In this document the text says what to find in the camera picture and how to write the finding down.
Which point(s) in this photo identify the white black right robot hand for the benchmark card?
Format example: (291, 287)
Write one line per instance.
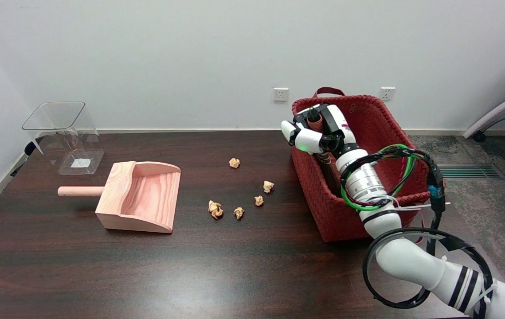
(323, 130)

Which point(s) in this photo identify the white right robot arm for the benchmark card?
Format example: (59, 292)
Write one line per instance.
(394, 230)

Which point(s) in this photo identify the red woven basket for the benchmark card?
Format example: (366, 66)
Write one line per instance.
(367, 186)

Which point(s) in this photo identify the large crumpled tan paper ball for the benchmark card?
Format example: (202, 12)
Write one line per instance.
(215, 209)

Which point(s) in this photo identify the metal floor vent grille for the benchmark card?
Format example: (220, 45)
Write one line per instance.
(469, 171)

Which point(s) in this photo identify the grey office chair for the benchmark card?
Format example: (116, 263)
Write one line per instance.
(500, 113)

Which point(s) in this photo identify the wooden dustpan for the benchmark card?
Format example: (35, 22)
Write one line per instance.
(141, 197)

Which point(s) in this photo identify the clear plastic container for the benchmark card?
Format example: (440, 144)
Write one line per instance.
(68, 137)

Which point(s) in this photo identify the white wall socket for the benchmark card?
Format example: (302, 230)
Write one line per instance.
(388, 93)
(280, 94)

